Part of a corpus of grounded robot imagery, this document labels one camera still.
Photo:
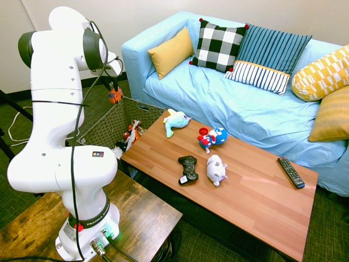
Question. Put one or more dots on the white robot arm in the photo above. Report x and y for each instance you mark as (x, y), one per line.
(54, 82)

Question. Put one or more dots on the black white checkered pillow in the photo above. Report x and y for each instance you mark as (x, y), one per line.
(218, 45)

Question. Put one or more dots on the blue yellow fish plush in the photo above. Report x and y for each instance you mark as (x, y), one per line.
(177, 121)

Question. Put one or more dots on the white animal plush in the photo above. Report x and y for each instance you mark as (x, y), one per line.
(215, 169)

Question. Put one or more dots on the red blue superhero plush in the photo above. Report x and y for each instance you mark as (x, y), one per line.
(214, 137)

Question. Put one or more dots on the light blue sofa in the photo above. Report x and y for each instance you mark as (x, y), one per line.
(245, 109)

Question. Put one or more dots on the yellow white patterned pillow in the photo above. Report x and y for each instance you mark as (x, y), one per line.
(321, 75)

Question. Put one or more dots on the orange flame pattern plush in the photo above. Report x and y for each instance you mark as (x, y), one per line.
(133, 132)

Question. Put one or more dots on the grey woven basket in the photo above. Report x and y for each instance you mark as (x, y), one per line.
(109, 128)

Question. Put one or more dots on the black game controller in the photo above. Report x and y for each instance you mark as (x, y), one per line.
(189, 167)

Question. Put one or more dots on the blue striped pillow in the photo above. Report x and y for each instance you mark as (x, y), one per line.
(267, 52)

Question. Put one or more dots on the black tripod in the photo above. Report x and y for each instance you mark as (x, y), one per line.
(11, 105)

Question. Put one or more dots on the white unicorn plush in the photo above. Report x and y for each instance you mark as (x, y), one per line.
(118, 152)

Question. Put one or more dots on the orange toy car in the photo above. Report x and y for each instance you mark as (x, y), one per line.
(115, 96)

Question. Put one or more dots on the mustard striped pillow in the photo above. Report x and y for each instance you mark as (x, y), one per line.
(332, 117)

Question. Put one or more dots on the black remote control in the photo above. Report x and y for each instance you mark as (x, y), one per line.
(291, 172)

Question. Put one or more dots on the plain yellow pillow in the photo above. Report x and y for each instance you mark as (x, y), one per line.
(171, 53)

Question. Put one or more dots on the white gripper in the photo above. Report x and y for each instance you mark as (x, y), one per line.
(115, 66)

